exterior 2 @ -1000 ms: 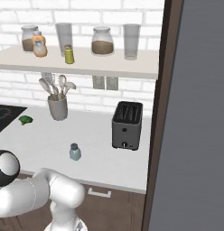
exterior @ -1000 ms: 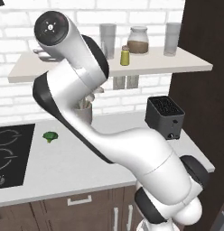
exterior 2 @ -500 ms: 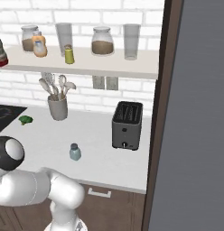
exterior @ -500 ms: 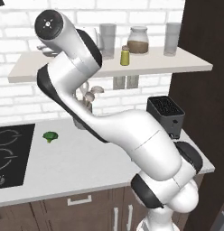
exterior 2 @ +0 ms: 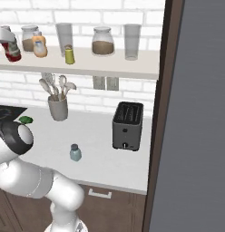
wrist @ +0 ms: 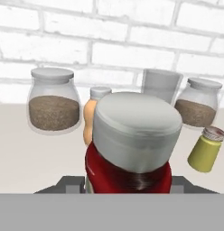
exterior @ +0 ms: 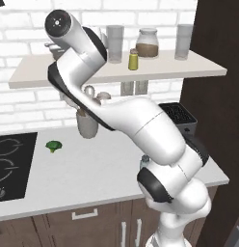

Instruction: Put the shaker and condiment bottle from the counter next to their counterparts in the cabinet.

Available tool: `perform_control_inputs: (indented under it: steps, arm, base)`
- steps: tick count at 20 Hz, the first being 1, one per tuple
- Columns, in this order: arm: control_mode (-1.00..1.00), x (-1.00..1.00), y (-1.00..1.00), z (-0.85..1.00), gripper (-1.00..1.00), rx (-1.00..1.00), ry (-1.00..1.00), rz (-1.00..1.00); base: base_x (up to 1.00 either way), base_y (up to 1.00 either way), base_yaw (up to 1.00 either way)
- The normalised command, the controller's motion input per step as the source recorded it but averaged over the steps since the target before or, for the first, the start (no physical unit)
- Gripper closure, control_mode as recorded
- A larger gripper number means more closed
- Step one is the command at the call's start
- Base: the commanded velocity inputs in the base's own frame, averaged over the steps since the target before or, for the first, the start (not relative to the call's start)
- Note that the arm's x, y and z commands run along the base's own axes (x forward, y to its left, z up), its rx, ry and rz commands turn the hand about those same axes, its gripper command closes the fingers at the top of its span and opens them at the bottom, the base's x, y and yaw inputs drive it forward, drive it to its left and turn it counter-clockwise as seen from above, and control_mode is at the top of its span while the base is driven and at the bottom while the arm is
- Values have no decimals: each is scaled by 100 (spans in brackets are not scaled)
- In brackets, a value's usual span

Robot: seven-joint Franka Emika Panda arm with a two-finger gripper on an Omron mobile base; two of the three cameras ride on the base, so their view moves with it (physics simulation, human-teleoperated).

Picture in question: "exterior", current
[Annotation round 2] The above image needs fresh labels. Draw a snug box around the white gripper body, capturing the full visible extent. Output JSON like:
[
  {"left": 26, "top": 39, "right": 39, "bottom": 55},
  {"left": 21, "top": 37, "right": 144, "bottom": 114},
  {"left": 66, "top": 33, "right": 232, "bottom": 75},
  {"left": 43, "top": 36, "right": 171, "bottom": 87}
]
[{"left": 59, "top": 92, "right": 81, "bottom": 110}]

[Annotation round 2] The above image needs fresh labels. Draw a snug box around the yellow-green shaker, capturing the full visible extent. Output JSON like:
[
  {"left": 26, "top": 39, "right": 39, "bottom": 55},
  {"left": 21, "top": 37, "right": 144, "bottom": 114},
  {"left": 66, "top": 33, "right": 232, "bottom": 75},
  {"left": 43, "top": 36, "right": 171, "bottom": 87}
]
[{"left": 127, "top": 47, "right": 140, "bottom": 71}]

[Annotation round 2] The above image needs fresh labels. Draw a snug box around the clear condiment bottle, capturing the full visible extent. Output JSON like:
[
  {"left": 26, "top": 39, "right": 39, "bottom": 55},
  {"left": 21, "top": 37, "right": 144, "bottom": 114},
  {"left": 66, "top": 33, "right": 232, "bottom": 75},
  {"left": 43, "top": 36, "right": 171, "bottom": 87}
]
[{"left": 139, "top": 154, "right": 151, "bottom": 172}]

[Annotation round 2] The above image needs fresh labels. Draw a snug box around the dark brown tall cabinet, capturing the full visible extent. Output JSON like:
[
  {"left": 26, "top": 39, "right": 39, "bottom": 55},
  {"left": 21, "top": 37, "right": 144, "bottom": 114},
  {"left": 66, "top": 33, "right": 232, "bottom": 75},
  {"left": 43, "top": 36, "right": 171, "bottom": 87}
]
[{"left": 179, "top": 0, "right": 239, "bottom": 247}]

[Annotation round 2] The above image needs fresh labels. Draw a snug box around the white spoon head tool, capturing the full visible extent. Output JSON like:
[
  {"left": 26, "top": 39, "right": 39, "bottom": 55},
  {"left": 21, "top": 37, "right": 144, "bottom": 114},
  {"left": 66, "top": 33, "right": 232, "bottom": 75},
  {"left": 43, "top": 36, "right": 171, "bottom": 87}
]
[{"left": 96, "top": 91, "right": 112, "bottom": 101}]

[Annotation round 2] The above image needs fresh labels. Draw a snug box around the green broccoli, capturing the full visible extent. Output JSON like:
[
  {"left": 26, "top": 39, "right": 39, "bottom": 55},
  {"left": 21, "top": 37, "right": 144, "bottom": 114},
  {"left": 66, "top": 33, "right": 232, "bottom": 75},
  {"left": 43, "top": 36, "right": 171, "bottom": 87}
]
[{"left": 44, "top": 140, "right": 64, "bottom": 153}]

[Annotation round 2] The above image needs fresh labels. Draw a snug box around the clear drinking glass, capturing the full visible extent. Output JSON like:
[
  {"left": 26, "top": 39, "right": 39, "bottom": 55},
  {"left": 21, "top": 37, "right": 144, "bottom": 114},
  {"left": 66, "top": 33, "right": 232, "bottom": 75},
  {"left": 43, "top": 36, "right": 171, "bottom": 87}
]
[
  {"left": 106, "top": 24, "right": 125, "bottom": 64},
  {"left": 174, "top": 23, "right": 194, "bottom": 62}
]

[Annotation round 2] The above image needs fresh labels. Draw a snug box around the black hob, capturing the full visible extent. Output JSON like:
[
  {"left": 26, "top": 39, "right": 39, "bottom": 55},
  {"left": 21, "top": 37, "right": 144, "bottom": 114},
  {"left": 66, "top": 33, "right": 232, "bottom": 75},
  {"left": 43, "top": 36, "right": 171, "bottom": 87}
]
[{"left": 0, "top": 131, "right": 39, "bottom": 204}]

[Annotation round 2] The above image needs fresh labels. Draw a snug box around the glass jar with brown contents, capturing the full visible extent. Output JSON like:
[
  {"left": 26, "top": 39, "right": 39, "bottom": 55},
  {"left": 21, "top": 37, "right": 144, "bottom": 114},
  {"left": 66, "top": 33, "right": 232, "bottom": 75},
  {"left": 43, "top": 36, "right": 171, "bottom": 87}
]
[{"left": 135, "top": 27, "right": 160, "bottom": 59}]

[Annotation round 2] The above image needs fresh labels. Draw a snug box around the black toaster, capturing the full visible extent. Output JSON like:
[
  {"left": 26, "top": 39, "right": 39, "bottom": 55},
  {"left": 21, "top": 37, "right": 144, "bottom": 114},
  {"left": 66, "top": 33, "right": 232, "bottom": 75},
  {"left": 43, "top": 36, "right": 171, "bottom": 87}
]
[{"left": 158, "top": 101, "right": 199, "bottom": 139}]

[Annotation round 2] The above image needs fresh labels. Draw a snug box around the brown drawer front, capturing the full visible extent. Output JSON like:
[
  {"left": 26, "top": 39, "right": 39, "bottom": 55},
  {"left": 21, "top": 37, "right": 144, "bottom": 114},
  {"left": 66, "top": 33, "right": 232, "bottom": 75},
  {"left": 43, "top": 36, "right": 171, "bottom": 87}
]
[{"left": 43, "top": 202, "right": 121, "bottom": 247}]

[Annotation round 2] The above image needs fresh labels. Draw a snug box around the brown cupboard door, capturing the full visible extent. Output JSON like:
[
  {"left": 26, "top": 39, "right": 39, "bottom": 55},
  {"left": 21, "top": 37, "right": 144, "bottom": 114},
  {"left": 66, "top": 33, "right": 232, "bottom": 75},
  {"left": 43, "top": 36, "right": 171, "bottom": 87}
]
[
  {"left": 118, "top": 200, "right": 133, "bottom": 247},
  {"left": 0, "top": 214, "right": 42, "bottom": 247},
  {"left": 130, "top": 196, "right": 164, "bottom": 247}
]

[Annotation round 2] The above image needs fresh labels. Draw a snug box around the white ring-handled tool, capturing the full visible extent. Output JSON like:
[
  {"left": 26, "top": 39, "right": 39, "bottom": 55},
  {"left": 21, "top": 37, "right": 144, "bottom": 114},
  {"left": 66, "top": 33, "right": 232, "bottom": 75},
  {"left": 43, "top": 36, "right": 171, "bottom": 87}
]
[{"left": 83, "top": 84, "right": 95, "bottom": 98}]

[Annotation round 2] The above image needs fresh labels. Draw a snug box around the white wall shelf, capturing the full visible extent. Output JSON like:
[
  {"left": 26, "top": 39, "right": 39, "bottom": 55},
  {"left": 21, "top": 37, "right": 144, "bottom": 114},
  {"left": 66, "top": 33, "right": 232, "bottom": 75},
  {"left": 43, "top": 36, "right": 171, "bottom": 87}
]
[{"left": 8, "top": 48, "right": 228, "bottom": 90}]

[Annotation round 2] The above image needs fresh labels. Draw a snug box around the white drawer handle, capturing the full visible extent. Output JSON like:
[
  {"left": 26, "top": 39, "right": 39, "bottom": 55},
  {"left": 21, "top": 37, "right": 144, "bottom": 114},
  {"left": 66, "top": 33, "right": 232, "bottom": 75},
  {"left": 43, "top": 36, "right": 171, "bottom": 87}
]
[{"left": 71, "top": 207, "right": 99, "bottom": 221}]

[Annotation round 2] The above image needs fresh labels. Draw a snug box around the white cupboard door handle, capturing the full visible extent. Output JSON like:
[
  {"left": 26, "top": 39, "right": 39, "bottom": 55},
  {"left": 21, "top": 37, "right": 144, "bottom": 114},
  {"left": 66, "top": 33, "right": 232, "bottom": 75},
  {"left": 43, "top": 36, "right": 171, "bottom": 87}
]
[
  {"left": 120, "top": 221, "right": 127, "bottom": 247},
  {"left": 134, "top": 218, "right": 143, "bottom": 247}
]

